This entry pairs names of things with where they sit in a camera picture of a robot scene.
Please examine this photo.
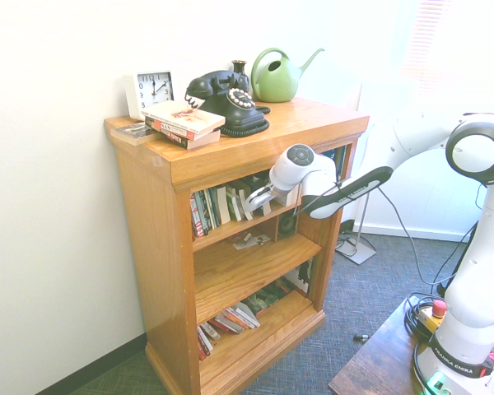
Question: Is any black rotary telephone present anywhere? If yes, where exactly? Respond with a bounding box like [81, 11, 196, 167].
[184, 91, 272, 138]

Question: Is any black coiled cable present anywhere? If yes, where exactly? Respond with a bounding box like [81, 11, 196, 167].
[403, 291, 438, 343]

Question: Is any dark cover flat book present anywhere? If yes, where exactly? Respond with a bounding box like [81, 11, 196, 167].
[110, 122, 158, 146]

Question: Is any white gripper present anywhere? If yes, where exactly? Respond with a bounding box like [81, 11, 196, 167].
[244, 183, 280, 221]

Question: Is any green plastic watering can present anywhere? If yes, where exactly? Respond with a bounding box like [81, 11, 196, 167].
[250, 47, 326, 104]

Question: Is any red white fallen book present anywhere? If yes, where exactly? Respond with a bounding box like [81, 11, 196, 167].
[213, 310, 249, 335]

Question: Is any dark green cover book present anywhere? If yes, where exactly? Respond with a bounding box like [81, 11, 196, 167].
[241, 278, 295, 316]

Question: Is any small dark speaker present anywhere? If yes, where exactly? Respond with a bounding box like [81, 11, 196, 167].
[277, 210, 300, 242]

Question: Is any grey camera cable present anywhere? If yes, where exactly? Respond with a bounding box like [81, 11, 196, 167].
[291, 176, 454, 290]

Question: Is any cream paperback red print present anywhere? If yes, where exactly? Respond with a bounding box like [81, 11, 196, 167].
[142, 100, 226, 135]

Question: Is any dark wooden table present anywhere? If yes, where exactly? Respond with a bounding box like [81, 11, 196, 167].
[328, 295, 494, 395]

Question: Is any red black spine paperback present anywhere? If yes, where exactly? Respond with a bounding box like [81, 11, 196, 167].
[160, 127, 222, 151]

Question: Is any white brown leaning book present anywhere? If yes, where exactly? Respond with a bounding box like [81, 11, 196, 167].
[234, 180, 248, 223]

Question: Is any window blind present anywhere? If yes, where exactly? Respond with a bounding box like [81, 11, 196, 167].
[401, 0, 458, 94]

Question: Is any dark green spine book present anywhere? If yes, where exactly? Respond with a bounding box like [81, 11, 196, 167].
[204, 188, 217, 232]

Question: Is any white square analog clock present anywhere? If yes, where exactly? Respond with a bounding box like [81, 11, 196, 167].
[123, 70, 175, 123]

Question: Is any black phone handset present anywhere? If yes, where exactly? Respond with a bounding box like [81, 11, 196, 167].
[184, 69, 249, 100]

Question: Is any black white cover book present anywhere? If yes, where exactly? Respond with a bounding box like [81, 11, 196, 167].
[286, 258, 315, 298]

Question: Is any white spine book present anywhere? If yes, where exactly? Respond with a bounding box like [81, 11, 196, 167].
[216, 184, 232, 225]

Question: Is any yellow red emergency stop button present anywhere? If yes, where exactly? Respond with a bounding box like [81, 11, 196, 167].
[419, 299, 452, 332]

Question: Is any white cover text book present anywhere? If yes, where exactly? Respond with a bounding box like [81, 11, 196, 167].
[276, 189, 300, 208]

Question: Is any black rotary phone base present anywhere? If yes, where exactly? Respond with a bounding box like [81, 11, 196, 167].
[197, 84, 267, 129]

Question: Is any white floor lamp stand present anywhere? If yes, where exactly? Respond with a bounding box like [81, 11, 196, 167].
[335, 193, 379, 267]

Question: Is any floor power cable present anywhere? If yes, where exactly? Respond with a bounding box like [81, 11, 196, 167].
[334, 221, 357, 250]

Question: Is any grey white leaning book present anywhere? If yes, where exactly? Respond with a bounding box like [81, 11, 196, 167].
[196, 323, 213, 361]

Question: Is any wooden bookshelf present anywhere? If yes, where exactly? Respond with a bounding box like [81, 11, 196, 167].
[103, 96, 371, 395]

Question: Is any black gold-rimmed vase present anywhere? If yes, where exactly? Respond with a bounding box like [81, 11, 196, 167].
[231, 59, 250, 90]

